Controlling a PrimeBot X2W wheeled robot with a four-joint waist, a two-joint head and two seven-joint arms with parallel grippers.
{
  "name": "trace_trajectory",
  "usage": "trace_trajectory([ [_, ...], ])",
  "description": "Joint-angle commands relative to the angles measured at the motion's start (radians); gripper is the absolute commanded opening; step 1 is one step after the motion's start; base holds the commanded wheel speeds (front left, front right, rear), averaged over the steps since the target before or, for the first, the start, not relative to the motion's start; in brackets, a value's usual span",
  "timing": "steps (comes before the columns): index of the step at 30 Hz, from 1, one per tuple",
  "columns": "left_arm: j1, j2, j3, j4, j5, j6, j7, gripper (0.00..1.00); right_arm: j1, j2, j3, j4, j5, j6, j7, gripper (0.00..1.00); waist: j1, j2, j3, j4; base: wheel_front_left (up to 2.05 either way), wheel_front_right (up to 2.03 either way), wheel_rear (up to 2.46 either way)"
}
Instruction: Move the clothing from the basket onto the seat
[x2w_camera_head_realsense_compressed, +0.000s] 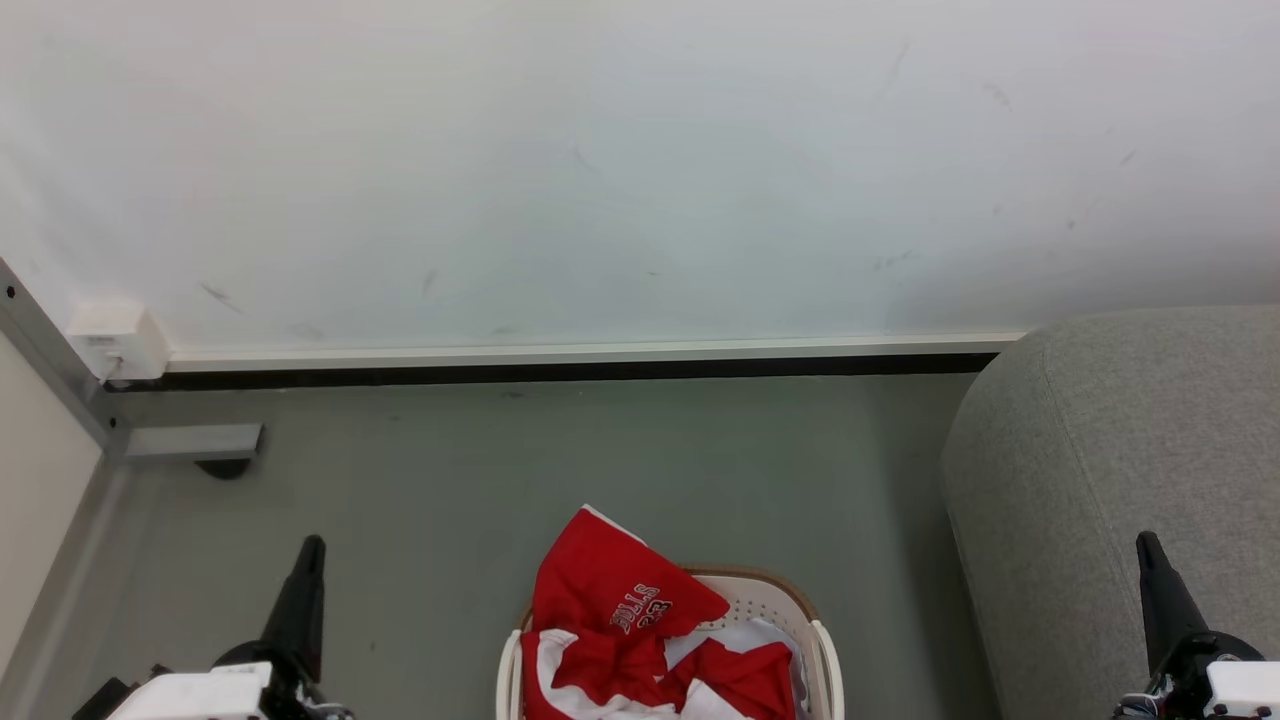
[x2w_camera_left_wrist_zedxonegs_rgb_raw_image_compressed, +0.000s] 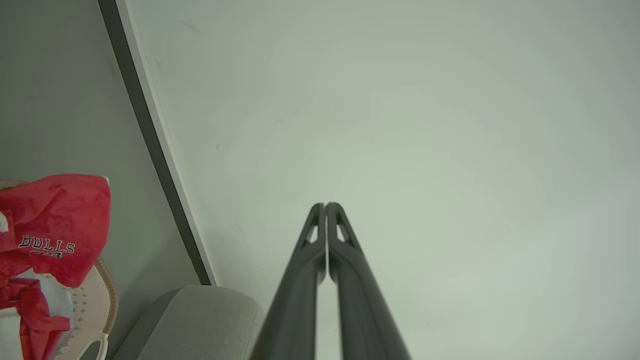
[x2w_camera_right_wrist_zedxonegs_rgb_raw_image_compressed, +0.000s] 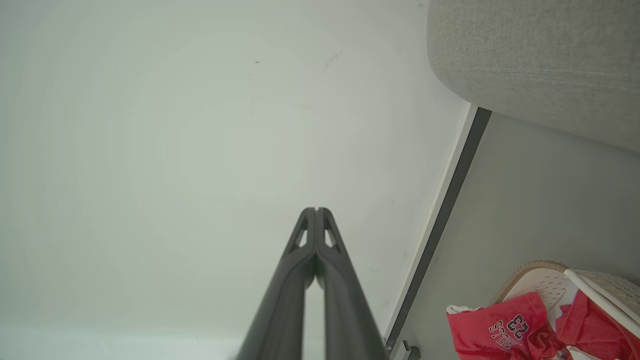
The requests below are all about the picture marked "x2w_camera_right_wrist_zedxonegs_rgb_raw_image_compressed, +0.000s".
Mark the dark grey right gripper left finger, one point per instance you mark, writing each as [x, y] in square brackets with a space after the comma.
[280, 320]

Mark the white and black baseboard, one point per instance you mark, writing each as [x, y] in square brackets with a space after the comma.
[446, 200]

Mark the white perforated laundry basket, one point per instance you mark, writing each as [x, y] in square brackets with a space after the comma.
[545, 285]

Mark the grey metal frame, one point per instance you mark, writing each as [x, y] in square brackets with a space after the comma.
[411, 352]

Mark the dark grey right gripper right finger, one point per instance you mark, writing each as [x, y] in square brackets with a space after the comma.
[345, 325]

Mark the red garment with white stripe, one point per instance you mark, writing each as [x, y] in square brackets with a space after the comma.
[595, 325]

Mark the red jersey with number 23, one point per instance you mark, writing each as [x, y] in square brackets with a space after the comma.
[480, 335]

